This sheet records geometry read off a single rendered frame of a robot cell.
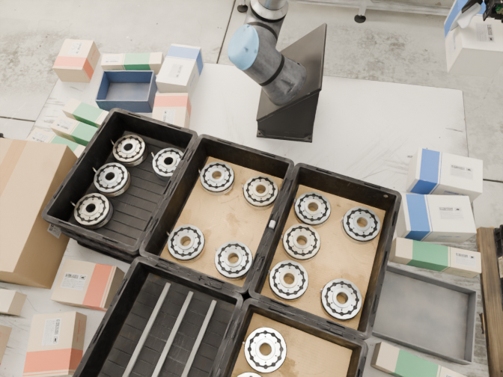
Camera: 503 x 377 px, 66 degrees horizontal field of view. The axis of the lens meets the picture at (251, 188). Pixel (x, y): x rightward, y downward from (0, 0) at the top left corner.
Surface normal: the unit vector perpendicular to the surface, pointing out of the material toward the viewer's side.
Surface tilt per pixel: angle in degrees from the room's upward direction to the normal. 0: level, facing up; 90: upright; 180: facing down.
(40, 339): 0
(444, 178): 0
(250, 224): 0
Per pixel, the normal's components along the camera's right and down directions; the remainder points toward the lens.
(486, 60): -0.18, 0.88
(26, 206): -0.04, -0.45
